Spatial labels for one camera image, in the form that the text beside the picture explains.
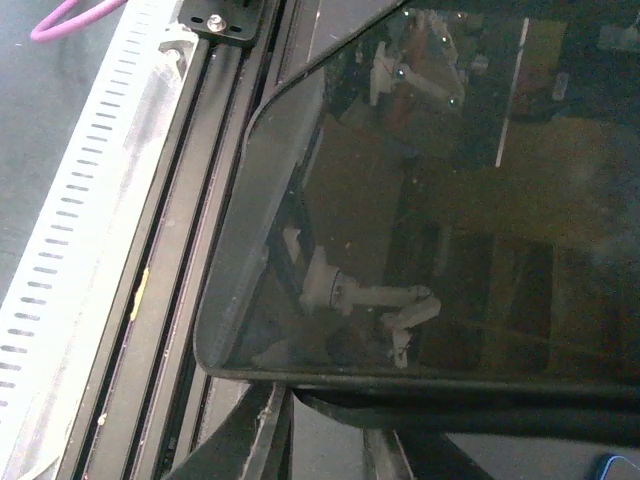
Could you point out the white slotted cable duct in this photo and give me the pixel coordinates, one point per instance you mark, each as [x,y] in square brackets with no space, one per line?
[57,306]

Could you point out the black phone case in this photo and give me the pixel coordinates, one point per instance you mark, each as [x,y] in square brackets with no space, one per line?
[599,422]

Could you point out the blue phone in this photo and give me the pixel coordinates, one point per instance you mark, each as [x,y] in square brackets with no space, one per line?
[615,467]

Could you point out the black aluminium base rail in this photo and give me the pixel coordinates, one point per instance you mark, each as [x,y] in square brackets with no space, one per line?
[142,408]

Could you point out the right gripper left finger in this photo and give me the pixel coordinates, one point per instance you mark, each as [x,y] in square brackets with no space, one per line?
[253,442]

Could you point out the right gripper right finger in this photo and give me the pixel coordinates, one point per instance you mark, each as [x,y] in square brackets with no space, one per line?
[413,454]

